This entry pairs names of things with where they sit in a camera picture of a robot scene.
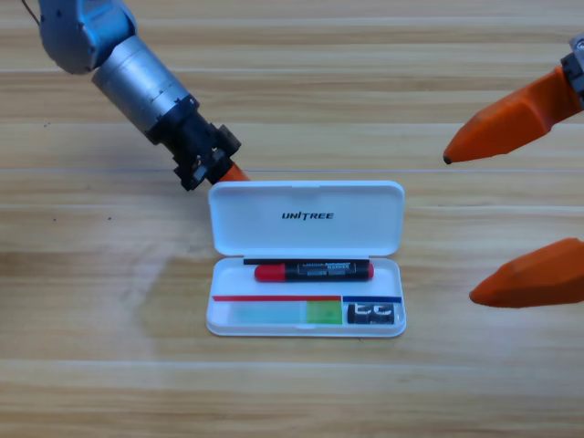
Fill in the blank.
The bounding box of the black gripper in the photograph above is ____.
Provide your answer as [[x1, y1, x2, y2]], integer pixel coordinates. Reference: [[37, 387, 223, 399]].
[[442, 34, 584, 165], [148, 98, 251, 193]]

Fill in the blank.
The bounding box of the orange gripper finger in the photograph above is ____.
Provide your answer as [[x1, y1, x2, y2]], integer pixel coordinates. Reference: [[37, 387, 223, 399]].
[[468, 236, 584, 310]]

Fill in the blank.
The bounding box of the red and black marker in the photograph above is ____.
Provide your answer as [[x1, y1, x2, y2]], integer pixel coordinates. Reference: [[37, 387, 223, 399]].
[[254, 259, 375, 283]]

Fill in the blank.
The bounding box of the black eraser with white print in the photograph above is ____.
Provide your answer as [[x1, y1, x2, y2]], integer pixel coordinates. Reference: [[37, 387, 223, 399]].
[[347, 303, 394, 326]]

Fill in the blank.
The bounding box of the white Unitree pencil case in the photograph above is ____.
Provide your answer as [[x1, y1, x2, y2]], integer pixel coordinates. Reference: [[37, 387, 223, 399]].
[[205, 180, 407, 339]]

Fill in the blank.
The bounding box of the thin dark arm cable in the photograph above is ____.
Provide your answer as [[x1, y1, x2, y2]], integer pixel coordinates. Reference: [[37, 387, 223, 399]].
[[20, 0, 43, 25]]

